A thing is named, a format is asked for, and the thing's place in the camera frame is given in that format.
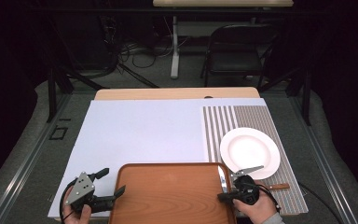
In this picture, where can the person's right hand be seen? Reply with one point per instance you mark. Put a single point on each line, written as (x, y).
(259, 210)

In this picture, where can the black folding chair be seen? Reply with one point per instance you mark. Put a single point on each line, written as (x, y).
(234, 63)

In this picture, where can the person's left hand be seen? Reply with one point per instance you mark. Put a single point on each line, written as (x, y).
(77, 219)

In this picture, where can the white plate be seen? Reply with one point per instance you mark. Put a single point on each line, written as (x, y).
(248, 149)

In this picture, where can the light wooden table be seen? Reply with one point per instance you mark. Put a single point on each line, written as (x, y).
(167, 93)

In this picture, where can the striped placemat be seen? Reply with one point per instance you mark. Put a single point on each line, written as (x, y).
(220, 124)

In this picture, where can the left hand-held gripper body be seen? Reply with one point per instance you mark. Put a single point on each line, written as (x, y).
(80, 189)

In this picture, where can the aluminium floor rail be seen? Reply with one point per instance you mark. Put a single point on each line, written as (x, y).
(326, 168)
(28, 168)

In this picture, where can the brown wood-look tray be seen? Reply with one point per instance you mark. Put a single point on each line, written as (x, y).
(171, 196)

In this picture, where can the black metal stand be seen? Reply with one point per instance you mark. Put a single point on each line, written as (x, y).
(52, 93)
(306, 99)

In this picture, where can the white-legged desk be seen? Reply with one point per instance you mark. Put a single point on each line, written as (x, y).
(175, 56)

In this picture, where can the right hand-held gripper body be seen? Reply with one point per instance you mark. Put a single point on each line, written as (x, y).
(247, 189)

